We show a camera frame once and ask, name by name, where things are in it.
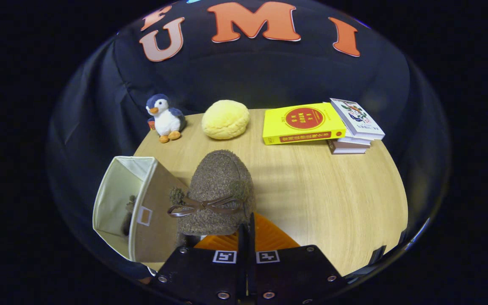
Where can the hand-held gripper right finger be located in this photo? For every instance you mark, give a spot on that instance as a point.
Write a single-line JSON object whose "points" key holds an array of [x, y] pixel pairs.
{"points": [[295, 275]]}

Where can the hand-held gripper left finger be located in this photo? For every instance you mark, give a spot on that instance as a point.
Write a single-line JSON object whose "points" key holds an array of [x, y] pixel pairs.
{"points": [[201, 275]]}

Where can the beige fabric storage box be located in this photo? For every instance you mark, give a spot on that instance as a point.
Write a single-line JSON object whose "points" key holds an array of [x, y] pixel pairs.
{"points": [[157, 199]]}

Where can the brown fuzzy bow shoe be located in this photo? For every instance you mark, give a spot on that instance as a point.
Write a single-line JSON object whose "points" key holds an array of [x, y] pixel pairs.
{"points": [[223, 178], [127, 220]]}

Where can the grey-brown book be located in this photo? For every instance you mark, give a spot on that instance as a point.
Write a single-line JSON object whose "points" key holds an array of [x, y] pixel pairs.
{"points": [[347, 149]]}

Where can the plain white book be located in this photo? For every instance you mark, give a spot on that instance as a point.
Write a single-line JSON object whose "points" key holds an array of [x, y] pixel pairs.
{"points": [[356, 141]]}

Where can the yellow book red circle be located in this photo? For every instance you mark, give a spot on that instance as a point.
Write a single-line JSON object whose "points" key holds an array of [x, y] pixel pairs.
{"points": [[303, 123]]}

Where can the yellow round plush bun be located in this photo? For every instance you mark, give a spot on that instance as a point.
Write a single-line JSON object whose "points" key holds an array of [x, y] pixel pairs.
{"points": [[225, 119]]}

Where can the penguin plush toy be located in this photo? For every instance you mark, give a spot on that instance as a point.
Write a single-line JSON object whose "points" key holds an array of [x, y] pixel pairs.
{"points": [[167, 120]]}

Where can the white illustrated book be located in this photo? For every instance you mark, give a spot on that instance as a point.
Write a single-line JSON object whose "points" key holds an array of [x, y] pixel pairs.
{"points": [[356, 118]]}

